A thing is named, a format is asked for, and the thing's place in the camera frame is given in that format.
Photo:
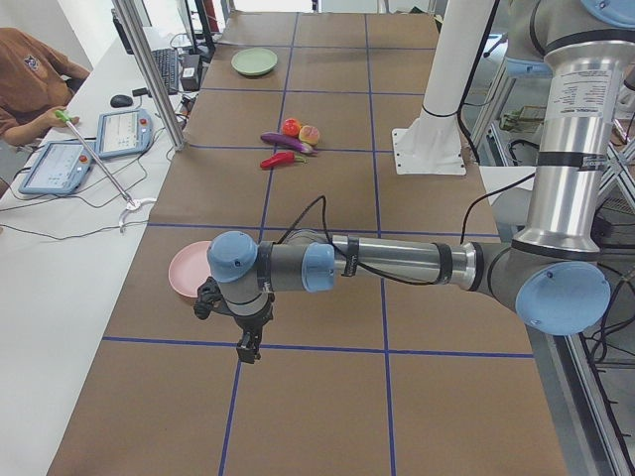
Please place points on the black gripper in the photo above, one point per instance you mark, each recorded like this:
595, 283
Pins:
252, 322

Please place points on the red chili pepper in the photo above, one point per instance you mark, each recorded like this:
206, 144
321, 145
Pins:
282, 159

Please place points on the purple eggplant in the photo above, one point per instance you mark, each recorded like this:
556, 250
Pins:
289, 142

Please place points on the red pomegranate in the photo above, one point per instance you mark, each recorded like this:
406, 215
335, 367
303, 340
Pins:
291, 127

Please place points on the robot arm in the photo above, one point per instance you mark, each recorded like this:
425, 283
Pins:
547, 275

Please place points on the pink plate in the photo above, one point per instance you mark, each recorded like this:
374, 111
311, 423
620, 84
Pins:
189, 269

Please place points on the peach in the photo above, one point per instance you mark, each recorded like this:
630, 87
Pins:
309, 134

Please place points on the far teach pendant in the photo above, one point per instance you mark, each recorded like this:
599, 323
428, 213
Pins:
123, 133

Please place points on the teach pendant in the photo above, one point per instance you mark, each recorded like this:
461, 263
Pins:
59, 169
123, 133

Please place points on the near teach pendant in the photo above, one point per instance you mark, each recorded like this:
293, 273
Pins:
59, 169

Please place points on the black computer mouse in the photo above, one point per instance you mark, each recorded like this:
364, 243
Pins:
121, 101

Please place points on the green plate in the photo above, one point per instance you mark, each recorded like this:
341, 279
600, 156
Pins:
254, 62

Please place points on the black keyboard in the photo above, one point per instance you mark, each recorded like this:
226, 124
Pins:
167, 63

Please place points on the person in brown shirt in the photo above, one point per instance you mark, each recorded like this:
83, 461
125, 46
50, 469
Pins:
34, 87

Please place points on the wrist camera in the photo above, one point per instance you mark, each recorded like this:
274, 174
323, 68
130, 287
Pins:
209, 299

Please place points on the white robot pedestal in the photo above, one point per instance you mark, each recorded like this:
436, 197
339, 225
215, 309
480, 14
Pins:
432, 143

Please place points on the metal rod green handle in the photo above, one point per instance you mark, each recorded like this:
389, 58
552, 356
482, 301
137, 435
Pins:
61, 115

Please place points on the aluminium frame post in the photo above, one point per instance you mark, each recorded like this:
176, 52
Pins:
132, 26

